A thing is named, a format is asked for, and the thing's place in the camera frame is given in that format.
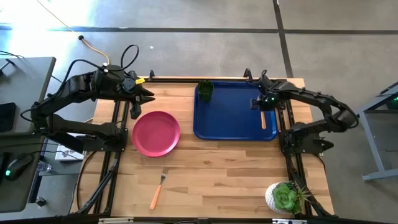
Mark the dark grey desk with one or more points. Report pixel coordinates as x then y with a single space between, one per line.
18 193

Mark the white printed box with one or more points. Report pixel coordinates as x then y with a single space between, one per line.
66 154

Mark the black computer mouse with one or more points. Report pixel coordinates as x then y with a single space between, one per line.
17 166

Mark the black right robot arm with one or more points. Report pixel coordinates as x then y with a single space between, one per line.
311 96

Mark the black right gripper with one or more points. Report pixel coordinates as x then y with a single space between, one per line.
267 101

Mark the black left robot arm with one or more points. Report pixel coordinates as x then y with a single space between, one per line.
62 96

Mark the green textured cup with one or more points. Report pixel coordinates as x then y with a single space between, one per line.
205 90

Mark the grey metal desk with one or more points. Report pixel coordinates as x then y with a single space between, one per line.
371 146

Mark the black table clamp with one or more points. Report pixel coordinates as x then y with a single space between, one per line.
247 73
151 74

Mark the spiky green air plant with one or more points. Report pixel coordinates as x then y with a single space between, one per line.
301 196

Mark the black caster wheel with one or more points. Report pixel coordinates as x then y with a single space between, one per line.
40 202

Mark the blue plastic tray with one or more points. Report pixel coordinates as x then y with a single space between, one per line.
230 121

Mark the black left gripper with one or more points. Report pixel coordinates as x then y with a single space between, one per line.
132 88

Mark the potted succulent plant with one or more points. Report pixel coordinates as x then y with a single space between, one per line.
270 199

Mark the black aluminium table frame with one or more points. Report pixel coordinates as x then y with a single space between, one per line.
174 80

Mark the pink round plate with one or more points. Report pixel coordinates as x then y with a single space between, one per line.
155 133

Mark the silver metal bracket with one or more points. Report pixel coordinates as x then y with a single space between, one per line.
289 221
115 220

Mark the clear water bottle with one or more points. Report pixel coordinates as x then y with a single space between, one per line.
44 166

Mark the yellow tag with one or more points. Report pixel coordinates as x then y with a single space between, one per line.
140 81

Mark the green succulent plant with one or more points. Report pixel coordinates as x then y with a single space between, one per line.
284 197

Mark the black flat device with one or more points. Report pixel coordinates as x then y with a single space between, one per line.
7 117

